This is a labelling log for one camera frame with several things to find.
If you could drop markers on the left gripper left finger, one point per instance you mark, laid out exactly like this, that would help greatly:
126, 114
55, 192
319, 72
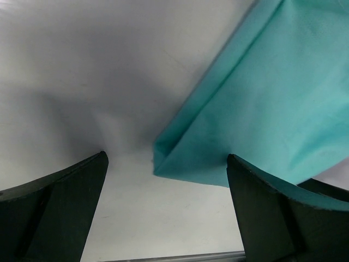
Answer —
49, 219

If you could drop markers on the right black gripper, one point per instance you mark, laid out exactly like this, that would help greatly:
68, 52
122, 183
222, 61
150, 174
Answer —
317, 192

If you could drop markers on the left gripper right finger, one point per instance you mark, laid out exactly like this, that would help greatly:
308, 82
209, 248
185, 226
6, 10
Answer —
275, 225

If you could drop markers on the teal t-shirt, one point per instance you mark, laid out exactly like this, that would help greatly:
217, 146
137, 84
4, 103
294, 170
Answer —
276, 96

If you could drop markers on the aluminium mounting rail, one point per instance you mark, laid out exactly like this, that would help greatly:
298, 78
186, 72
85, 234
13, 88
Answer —
222, 256

